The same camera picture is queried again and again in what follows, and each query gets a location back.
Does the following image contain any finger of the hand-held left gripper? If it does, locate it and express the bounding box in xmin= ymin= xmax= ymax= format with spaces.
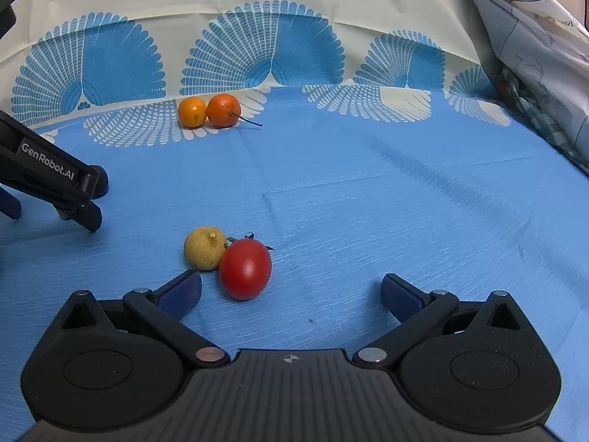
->
xmin=0 ymin=185 xmax=23 ymax=221
xmin=54 ymin=196 xmax=103 ymax=234

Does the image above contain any red cherry tomato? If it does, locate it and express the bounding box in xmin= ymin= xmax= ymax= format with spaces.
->
xmin=218 ymin=232 xmax=275 ymax=301

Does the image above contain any pale printed cloth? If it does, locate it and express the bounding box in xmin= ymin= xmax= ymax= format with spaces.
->
xmin=448 ymin=0 xmax=589 ymax=173

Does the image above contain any orange kumquat with stem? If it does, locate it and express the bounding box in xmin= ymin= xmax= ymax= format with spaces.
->
xmin=206 ymin=93 xmax=264 ymax=129

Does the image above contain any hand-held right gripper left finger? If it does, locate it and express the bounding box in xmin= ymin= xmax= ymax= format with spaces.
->
xmin=57 ymin=270 xmax=232 ymax=370

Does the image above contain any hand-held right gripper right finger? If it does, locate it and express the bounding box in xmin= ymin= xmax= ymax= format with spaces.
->
xmin=352 ymin=273 xmax=525 ymax=370

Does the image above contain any tan longan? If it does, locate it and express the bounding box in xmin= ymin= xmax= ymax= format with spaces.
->
xmin=183 ymin=226 xmax=228 ymax=271

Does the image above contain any blue fan print sheet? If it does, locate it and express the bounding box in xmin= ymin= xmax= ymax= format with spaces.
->
xmin=0 ymin=0 xmax=589 ymax=442

